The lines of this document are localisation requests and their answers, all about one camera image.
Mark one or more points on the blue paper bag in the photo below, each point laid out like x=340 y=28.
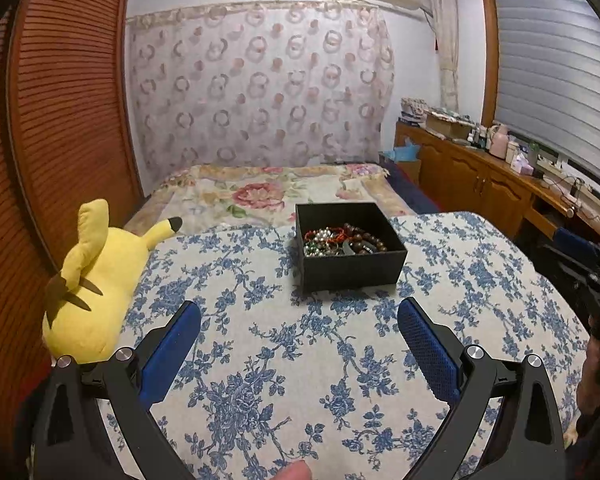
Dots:
x=402 y=154

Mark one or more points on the stack of patterned boxes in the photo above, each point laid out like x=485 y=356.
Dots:
x=414 y=111

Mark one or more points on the cardboard box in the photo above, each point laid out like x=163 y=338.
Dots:
x=447 y=127

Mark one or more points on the wooden cabinet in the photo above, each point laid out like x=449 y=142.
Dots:
x=470 y=180

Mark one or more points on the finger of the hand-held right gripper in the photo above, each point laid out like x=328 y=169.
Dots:
x=599 y=284

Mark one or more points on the yellow plush toy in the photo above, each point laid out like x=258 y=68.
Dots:
x=105 y=285

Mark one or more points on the pink floral bedsheet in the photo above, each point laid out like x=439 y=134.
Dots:
x=250 y=195

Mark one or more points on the wooden louvered door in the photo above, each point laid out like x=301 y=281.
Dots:
x=65 y=135

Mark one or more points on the person's left hand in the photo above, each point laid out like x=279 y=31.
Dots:
x=292 y=472

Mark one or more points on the pink tissue box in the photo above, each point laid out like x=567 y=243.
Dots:
x=522 y=165

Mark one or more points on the white power strip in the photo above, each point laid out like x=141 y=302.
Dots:
x=552 y=161

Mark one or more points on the black and blue chair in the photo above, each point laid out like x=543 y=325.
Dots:
x=575 y=250

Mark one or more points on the grey window blind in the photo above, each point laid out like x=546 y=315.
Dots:
x=560 y=80

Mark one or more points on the blue floral blanket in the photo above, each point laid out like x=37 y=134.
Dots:
x=290 y=360

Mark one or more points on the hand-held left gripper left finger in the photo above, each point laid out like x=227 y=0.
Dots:
x=172 y=355

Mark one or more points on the lace curtain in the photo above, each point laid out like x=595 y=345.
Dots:
x=445 y=45

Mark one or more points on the navy blue cushion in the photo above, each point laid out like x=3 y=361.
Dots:
x=410 y=190

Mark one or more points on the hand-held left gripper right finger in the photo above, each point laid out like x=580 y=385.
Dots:
x=427 y=355

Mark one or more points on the black jewelry box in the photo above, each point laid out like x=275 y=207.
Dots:
x=355 y=272

